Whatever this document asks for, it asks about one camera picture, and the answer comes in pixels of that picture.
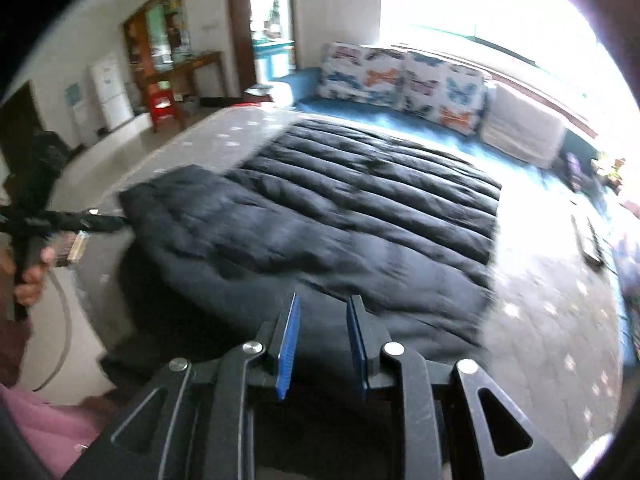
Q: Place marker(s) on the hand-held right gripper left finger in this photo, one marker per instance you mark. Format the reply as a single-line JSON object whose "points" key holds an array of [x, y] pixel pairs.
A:
{"points": [[287, 350]]}

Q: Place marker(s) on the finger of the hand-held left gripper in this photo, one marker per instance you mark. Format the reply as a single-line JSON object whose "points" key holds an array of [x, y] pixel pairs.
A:
{"points": [[92, 221]]}

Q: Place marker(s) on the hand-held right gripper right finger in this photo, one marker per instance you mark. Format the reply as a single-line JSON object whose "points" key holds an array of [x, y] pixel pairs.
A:
{"points": [[356, 350]]}

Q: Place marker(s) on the black down jacket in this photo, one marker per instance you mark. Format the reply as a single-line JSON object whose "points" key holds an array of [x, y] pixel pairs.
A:
{"points": [[325, 210]]}

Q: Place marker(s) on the person's left forearm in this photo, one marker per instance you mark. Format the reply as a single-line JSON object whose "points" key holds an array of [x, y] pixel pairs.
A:
{"points": [[12, 350]]}

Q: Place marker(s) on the person's left hand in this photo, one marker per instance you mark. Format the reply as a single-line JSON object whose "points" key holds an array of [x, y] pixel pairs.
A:
{"points": [[32, 285]]}

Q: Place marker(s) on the white and teal floor appliance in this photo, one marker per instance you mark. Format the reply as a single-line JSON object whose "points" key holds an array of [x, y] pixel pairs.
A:
{"points": [[80, 110]]}

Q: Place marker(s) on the white refrigerator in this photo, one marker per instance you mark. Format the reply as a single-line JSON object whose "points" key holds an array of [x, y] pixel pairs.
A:
{"points": [[110, 95]]}

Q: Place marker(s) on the small red plastic stool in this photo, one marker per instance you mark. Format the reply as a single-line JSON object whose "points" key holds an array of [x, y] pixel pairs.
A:
{"points": [[162, 110]]}

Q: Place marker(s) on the grey bin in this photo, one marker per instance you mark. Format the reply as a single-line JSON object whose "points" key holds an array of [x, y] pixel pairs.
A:
{"points": [[190, 103]]}

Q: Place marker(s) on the wooden glass-door cabinet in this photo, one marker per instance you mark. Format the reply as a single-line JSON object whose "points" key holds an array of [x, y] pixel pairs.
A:
{"points": [[155, 30]]}

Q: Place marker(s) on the wooden desk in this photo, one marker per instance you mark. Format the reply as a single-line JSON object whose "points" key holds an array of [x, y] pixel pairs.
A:
{"points": [[200, 60]]}

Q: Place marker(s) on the person's pink garment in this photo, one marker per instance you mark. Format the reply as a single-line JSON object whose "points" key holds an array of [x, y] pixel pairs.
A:
{"points": [[45, 435]]}

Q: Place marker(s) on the blue and white cabinet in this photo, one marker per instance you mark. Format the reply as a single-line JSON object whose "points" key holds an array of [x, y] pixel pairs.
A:
{"points": [[272, 60]]}

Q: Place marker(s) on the blue cushioned bench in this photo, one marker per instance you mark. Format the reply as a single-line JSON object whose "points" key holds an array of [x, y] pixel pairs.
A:
{"points": [[310, 85]]}

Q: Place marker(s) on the butterfly print pillow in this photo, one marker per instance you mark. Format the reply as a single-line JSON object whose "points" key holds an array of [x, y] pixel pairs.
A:
{"points": [[360, 75], [445, 95]]}

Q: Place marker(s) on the plain white pillow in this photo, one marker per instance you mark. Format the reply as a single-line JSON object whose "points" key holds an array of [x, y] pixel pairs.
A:
{"points": [[520, 125]]}

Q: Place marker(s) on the purple folding umbrella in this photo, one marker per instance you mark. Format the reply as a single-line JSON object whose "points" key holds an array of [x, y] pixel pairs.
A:
{"points": [[576, 167]]}

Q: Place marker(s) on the plush bear in yellow vest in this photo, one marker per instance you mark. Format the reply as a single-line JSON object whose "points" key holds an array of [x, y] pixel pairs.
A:
{"points": [[615, 170]]}

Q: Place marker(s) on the green-framed window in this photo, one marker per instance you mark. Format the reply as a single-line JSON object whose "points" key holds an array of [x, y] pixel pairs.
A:
{"points": [[440, 30]]}

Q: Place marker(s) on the brown door frame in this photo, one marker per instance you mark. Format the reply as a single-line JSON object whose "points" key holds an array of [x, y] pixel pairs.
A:
{"points": [[237, 20]]}

